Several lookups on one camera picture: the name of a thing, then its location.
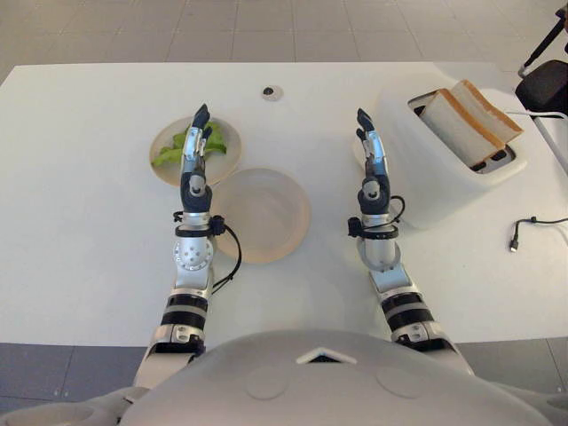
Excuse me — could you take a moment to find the bread slice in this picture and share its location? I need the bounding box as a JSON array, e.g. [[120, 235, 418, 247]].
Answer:
[[449, 78, 525, 146], [420, 88, 507, 168]]

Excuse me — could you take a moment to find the cream toaster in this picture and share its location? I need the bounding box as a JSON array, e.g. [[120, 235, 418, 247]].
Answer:
[[351, 86, 529, 231]]

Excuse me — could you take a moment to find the white cord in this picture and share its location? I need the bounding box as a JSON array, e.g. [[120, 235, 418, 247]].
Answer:
[[505, 109, 561, 120]]

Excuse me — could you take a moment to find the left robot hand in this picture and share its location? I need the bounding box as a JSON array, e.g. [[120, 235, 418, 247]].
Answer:
[[178, 103, 216, 228]]

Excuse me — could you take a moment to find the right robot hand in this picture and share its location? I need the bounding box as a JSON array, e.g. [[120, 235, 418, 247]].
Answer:
[[354, 107, 395, 228]]

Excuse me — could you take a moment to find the robot body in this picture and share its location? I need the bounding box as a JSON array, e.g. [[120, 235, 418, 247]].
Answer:
[[118, 328, 548, 426]]

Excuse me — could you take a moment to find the green lettuce leaf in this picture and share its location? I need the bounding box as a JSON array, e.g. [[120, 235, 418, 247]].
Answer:
[[150, 122, 228, 168]]

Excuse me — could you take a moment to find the black plug cable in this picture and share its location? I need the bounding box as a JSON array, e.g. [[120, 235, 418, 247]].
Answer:
[[509, 216, 568, 255]]

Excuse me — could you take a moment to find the white plate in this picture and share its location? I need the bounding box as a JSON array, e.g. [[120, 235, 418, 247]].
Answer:
[[211, 167, 312, 265]]

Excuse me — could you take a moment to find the black office chair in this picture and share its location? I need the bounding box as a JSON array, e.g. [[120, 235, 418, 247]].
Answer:
[[514, 0, 568, 114]]

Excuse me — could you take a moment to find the beige plate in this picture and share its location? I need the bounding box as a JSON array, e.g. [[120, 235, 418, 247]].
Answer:
[[148, 115, 243, 187]]

